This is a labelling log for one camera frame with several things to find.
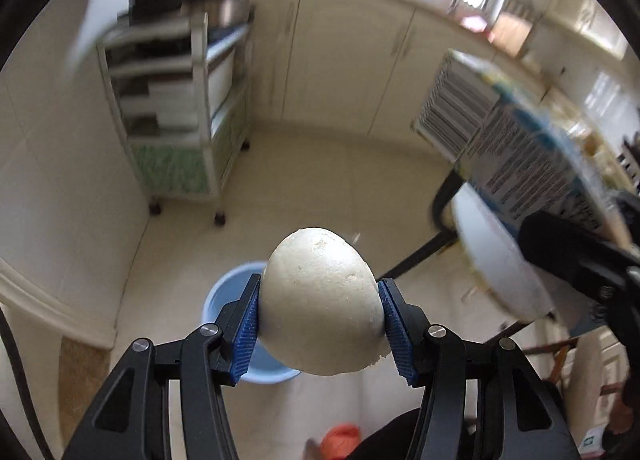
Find wooden cutting board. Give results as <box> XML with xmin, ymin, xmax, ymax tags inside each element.
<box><xmin>492</xmin><ymin>12</ymin><xmax>533</xmax><ymax>58</ymax></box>

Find blue plastic bin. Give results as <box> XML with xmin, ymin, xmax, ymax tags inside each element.
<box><xmin>202</xmin><ymin>262</ymin><xmax>303</xmax><ymax>386</ymax></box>

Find person's dark trouser leg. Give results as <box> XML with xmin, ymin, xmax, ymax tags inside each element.
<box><xmin>345</xmin><ymin>407</ymin><xmax>476</xmax><ymax>460</ymax></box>

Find cream kitchen cabinets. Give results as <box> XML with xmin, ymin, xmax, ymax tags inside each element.
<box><xmin>247</xmin><ymin>0</ymin><xmax>640</xmax><ymax>191</ymax></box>

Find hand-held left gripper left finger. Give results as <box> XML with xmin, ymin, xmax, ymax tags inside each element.
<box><xmin>62</xmin><ymin>274</ymin><xmax>263</xmax><ymax>460</ymax></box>

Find wooden chair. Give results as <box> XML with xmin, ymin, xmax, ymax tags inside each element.
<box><xmin>520</xmin><ymin>335</ymin><xmax>626</xmax><ymax>391</ymax></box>

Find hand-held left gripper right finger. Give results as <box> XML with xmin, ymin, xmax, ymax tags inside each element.
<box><xmin>377</xmin><ymin>279</ymin><xmax>581</xmax><ymax>460</ymax></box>

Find orange slipper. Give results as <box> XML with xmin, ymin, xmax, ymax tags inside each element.
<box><xmin>320</xmin><ymin>424</ymin><xmax>362</xmax><ymax>460</ymax></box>

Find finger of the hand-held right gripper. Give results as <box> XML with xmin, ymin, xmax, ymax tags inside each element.
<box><xmin>517</xmin><ymin>212</ymin><xmax>640</xmax><ymax>341</ymax></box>

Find black cable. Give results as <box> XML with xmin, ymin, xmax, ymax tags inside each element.
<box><xmin>0</xmin><ymin>310</ymin><xmax>51</xmax><ymax>460</ymax></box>

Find white steamed bun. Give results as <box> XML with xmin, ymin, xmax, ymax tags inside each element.
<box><xmin>259</xmin><ymin>227</ymin><xmax>388</xmax><ymax>376</ymax></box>

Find round white table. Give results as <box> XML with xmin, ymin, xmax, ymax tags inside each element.
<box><xmin>380</xmin><ymin>172</ymin><xmax>558</xmax><ymax>325</ymax></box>

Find white rolling kitchen cart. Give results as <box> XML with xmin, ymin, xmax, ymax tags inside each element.
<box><xmin>97</xmin><ymin>10</ymin><xmax>253</xmax><ymax>228</ymax></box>

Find printed carton box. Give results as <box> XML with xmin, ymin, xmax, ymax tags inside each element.
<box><xmin>411</xmin><ymin>48</ymin><xmax>631</xmax><ymax>243</ymax></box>

